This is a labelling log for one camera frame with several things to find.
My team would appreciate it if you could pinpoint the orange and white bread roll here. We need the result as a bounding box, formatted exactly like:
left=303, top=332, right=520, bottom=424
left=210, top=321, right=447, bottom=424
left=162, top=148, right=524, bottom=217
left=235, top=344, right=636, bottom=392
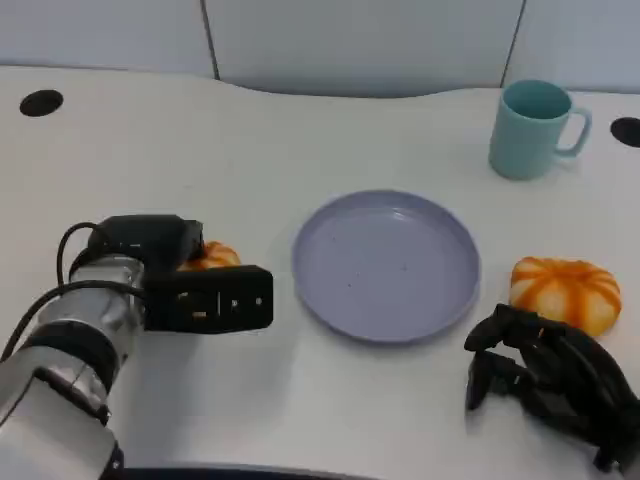
left=509, top=256, right=623, bottom=336
left=177, top=241, right=241, bottom=274

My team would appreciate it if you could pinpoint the pale green mug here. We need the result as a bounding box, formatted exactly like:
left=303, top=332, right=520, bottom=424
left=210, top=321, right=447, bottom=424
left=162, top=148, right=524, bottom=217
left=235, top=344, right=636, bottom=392
left=488, top=78, right=593, bottom=181

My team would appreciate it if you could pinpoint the lilac plate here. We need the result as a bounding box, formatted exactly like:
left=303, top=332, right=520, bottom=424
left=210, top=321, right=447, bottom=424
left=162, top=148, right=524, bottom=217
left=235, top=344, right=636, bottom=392
left=291, top=188, right=482, bottom=345

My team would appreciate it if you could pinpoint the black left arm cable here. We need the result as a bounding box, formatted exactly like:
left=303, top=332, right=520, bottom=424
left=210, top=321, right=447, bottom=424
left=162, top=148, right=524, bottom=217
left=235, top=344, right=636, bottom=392
left=0, top=222, right=146, bottom=362

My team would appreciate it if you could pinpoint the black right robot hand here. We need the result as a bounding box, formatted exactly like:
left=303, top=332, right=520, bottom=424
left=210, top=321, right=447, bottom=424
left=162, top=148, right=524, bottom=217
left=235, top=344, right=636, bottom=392
left=463, top=302, right=640, bottom=474

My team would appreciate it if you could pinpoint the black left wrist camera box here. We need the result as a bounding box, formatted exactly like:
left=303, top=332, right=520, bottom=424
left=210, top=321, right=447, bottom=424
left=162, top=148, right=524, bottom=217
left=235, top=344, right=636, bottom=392
left=143, top=264, right=275, bottom=335

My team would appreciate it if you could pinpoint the black table cable hole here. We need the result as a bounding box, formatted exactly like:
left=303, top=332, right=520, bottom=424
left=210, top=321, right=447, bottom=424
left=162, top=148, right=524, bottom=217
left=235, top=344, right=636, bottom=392
left=610, top=117, right=640, bottom=148
left=19, top=89, right=65, bottom=118

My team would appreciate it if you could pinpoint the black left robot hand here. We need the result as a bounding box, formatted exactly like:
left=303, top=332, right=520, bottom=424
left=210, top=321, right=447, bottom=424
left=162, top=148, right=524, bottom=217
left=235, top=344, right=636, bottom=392
left=87, top=214, right=206, bottom=275

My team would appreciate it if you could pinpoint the grey partition panel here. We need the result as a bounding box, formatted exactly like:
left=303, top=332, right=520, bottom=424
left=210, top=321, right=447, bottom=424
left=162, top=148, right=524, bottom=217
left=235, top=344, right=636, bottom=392
left=499, top=0, right=640, bottom=94
left=203, top=0, right=526, bottom=99
left=0, top=0, right=221, bottom=81

